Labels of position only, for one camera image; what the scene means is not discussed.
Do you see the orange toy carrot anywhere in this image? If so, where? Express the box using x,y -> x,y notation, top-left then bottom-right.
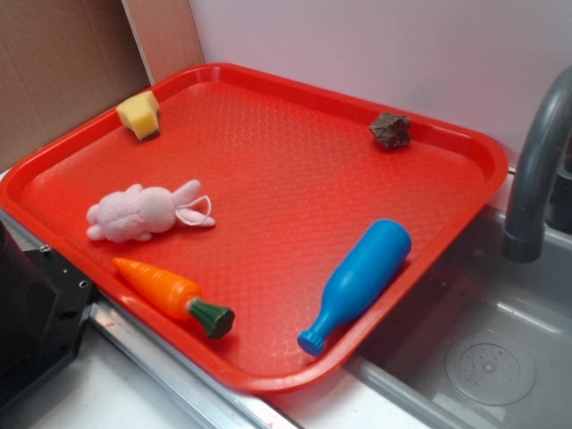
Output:
113,257 -> 235,340

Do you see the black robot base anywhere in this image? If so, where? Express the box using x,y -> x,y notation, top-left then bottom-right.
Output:
1,225 -> 94,414

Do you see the red plastic tray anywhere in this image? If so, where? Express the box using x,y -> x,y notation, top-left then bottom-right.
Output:
1,64 -> 508,393

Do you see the blue plastic bottle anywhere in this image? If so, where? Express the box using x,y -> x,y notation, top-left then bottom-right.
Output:
298,219 -> 412,356

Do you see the brown rock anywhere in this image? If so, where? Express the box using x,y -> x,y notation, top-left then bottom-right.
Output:
369,112 -> 411,150

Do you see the pink plush bunny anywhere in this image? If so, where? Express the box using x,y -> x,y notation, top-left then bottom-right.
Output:
87,180 -> 215,243

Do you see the yellow sponge piece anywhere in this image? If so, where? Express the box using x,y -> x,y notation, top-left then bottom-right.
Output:
115,90 -> 160,141

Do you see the grey sink basin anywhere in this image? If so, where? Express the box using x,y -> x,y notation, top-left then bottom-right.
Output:
347,208 -> 571,428

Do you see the grey faucet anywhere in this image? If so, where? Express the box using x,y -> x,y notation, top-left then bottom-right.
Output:
501,67 -> 571,263

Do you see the brown cardboard panel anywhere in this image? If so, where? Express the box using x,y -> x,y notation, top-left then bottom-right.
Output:
1,1 -> 204,170

